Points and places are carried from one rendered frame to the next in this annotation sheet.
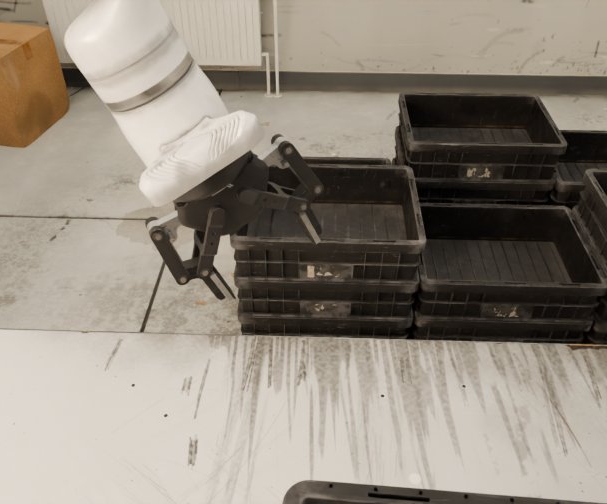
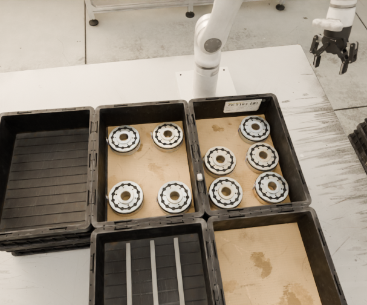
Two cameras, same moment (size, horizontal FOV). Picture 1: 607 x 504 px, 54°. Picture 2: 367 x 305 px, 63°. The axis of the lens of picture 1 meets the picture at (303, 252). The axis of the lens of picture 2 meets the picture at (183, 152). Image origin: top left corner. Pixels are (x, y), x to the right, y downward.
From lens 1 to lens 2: 72 cm
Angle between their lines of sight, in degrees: 49
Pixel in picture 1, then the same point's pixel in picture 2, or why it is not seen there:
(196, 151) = (325, 22)
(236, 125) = (335, 23)
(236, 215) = (331, 48)
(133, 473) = (274, 91)
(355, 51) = not seen: outside the picture
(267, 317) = (363, 134)
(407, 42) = not seen: outside the picture
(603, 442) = (340, 212)
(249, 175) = (340, 42)
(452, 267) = not seen: outside the picture
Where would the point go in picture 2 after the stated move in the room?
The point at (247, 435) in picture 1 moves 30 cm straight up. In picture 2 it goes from (295, 112) to (328, 58)
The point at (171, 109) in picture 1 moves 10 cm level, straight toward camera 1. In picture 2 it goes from (334, 12) to (306, 20)
